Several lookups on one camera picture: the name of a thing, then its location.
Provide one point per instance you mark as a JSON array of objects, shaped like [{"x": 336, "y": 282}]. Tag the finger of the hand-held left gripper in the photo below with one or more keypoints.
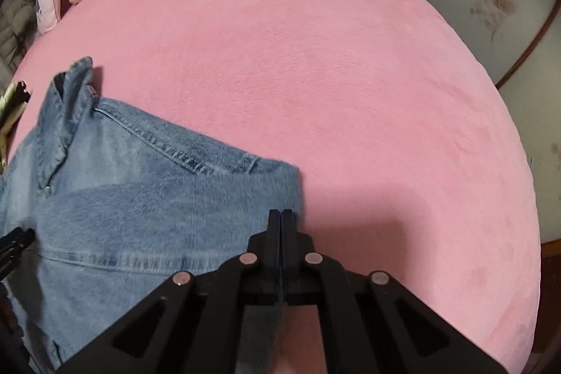
[{"x": 15, "y": 249}]

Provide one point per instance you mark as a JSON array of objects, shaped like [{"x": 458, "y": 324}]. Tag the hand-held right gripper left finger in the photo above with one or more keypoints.
[{"x": 274, "y": 234}]

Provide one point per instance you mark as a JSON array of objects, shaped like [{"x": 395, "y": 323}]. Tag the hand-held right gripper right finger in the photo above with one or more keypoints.
[{"x": 287, "y": 234}]

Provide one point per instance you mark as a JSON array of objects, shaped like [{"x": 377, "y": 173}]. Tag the blue denim jacket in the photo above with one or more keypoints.
[{"x": 131, "y": 203}]

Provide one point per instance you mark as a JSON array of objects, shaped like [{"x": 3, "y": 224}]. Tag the light green black garment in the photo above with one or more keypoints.
[{"x": 11, "y": 106}]

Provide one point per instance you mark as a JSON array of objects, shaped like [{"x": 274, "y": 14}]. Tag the bed with pink sheet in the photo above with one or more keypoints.
[{"x": 328, "y": 71}]

